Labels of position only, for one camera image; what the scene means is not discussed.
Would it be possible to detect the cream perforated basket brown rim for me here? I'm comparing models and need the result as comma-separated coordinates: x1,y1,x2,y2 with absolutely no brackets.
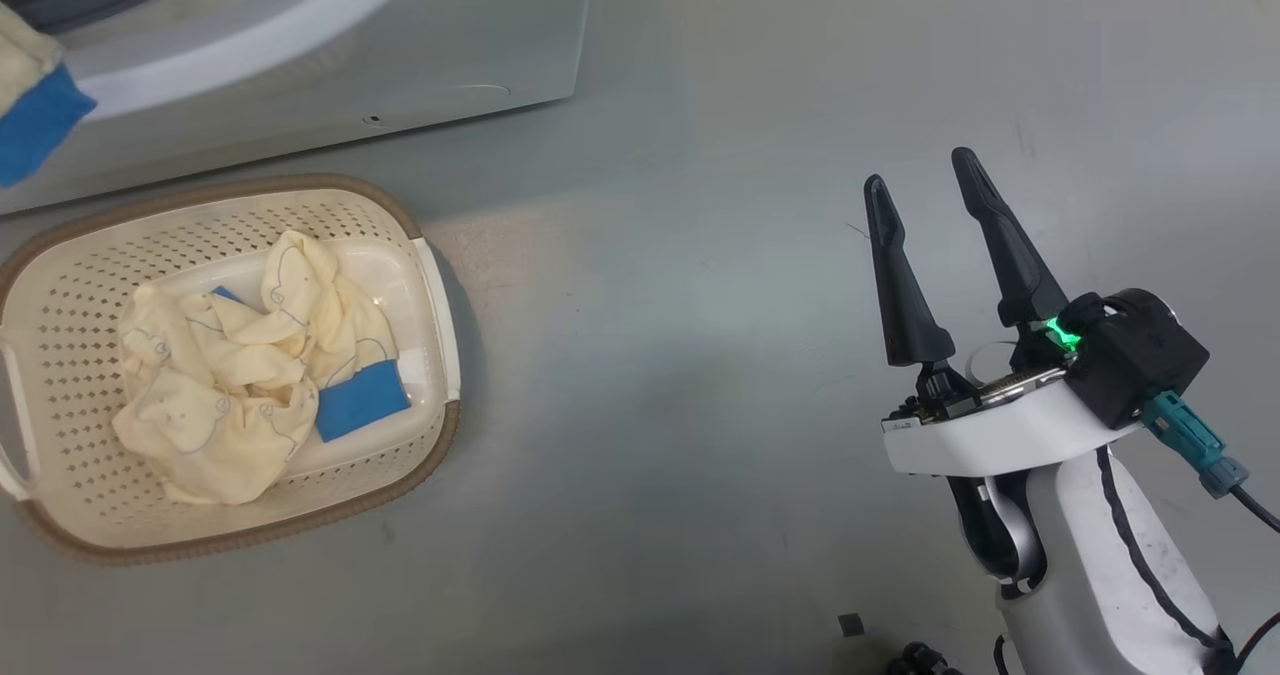
0,174,463,567

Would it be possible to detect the teal plug right camera cable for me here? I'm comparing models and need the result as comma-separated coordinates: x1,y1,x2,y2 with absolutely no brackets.
1140,390,1280,536

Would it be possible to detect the cream garment with blue cuffs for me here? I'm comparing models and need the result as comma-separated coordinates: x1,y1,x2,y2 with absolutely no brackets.
0,0,98,188
112,230,413,506

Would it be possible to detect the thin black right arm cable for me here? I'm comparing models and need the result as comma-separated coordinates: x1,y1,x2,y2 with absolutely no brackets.
1095,445,1236,656

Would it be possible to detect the white front-load washing machine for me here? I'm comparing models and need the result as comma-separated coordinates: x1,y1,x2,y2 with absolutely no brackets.
0,0,598,218

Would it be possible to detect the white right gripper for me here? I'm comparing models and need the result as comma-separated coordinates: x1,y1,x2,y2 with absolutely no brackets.
863,147,1138,479

